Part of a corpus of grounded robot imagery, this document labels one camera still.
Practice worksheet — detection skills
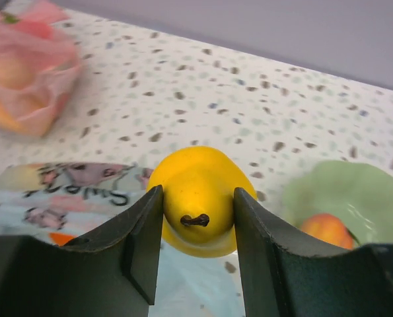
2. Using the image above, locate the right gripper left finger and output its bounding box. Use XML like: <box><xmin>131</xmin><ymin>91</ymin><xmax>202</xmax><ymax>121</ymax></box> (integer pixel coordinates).
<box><xmin>0</xmin><ymin>186</ymin><xmax>163</xmax><ymax>316</ymax></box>

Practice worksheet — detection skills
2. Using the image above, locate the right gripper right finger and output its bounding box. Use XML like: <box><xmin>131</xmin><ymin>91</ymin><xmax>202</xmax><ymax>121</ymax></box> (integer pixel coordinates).
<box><xmin>233</xmin><ymin>188</ymin><xmax>393</xmax><ymax>317</ymax></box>

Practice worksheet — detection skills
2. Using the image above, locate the peach fruit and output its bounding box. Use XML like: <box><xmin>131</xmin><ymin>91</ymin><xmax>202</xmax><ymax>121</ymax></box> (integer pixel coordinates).
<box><xmin>299</xmin><ymin>213</ymin><xmax>356</xmax><ymax>250</ymax></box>

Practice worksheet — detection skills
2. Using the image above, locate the blue printed plastic bag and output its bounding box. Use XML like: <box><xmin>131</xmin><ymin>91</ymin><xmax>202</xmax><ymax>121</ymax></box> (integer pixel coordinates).
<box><xmin>0</xmin><ymin>162</ymin><xmax>244</xmax><ymax>316</ymax></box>

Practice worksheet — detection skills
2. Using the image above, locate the yellow pear fruit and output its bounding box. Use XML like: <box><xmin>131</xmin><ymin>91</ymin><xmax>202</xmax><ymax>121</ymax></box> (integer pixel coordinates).
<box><xmin>147</xmin><ymin>146</ymin><xmax>257</xmax><ymax>258</ymax></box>

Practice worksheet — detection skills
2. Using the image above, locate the orange mandarin fruit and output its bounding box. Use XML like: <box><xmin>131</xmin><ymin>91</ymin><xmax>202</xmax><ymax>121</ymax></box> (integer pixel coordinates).
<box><xmin>48</xmin><ymin>232</ymin><xmax>75</xmax><ymax>246</ymax></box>

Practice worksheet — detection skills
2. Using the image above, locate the orange fruit in pink bag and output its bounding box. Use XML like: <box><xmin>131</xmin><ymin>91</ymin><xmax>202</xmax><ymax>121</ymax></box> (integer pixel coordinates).
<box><xmin>0</xmin><ymin>55</ymin><xmax>48</xmax><ymax>135</ymax></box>

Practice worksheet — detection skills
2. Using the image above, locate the pink plastic bag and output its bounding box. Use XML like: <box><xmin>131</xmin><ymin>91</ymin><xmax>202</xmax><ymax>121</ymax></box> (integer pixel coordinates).
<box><xmin>0</xmin><ymin>1</ymin><xmax>81</xmax><ymax>137</ymax></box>

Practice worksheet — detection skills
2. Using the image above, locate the green wavy bowl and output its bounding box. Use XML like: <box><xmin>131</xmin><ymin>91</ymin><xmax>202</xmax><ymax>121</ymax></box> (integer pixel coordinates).
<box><xmin>281</xmin><ymin>160</ymin><xmax>393</xmax><ymax>244</ymax></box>

